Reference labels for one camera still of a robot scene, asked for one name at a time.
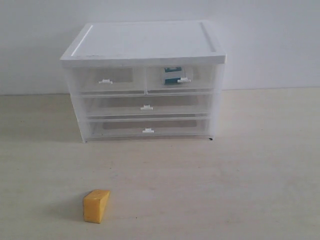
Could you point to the clear drawer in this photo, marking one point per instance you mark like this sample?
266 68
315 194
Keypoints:
150 127
110 81
147 105
203 81

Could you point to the white capped small bottle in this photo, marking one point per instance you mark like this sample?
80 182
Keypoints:
177 75

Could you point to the clear bottom drawer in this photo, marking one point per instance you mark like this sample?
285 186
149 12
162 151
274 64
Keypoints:
150 127

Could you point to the white plastic drawer cabinet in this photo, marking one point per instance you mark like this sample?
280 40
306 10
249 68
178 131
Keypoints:
143 45

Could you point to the yellow cheese wedge block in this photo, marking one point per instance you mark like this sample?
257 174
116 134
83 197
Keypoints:
94 205

